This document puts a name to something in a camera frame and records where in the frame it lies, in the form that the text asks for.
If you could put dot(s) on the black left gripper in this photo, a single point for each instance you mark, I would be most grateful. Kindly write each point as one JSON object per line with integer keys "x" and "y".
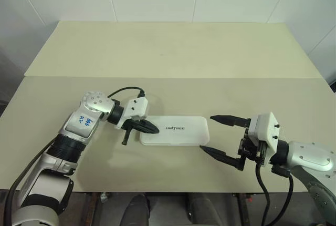
{"x": 130, "y": 124}

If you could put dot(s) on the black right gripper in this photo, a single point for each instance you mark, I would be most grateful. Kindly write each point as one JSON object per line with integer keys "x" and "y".
{"x": 250, "y": 148}

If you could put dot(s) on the white rectangular box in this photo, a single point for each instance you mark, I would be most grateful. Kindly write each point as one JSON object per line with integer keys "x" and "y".
{"x": 183, "y": 131}

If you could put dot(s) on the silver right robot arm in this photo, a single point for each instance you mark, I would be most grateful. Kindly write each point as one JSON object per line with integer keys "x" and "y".
{"x": 309, "y": 155}

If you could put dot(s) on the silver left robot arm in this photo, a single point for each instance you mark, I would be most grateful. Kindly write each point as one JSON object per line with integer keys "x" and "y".
{"x": 78, "y": 126}

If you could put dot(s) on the small red object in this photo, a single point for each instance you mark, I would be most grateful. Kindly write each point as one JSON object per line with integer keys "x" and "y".
{"x": 249, "y": 199}

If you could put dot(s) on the dark rounded shape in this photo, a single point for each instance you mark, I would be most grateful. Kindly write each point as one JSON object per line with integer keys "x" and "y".
{"x": 202, "y": 210}
{"x": 140, "y": 210}

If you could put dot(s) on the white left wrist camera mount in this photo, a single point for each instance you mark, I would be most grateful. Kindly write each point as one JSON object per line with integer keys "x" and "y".
{"x": 136, "y": 107}

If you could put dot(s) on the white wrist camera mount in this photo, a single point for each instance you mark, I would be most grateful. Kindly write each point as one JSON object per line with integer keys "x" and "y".
{"x": 265, "y": 128}
{"x": 136, "y": 107}

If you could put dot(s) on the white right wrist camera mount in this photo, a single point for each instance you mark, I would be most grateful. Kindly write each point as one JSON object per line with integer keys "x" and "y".
{"x": 265, "y": 128}

